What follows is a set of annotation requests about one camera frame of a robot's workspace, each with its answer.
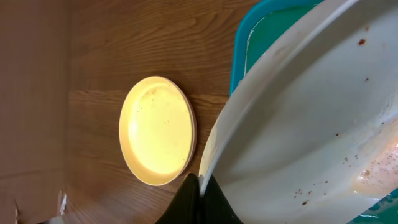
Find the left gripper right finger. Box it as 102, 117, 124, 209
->
201, 175, 243, 224

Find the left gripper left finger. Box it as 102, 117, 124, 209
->
155, 173, 199, 224

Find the white front plate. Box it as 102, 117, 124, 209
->
178, 88, 197, 174

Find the yellow-green plate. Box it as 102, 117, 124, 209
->
119, 76, 192, 186

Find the white plate with sauce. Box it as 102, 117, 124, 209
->
199, 0, 397, 223

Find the teal plastic tray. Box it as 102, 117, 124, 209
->
229, 0, 397, 224

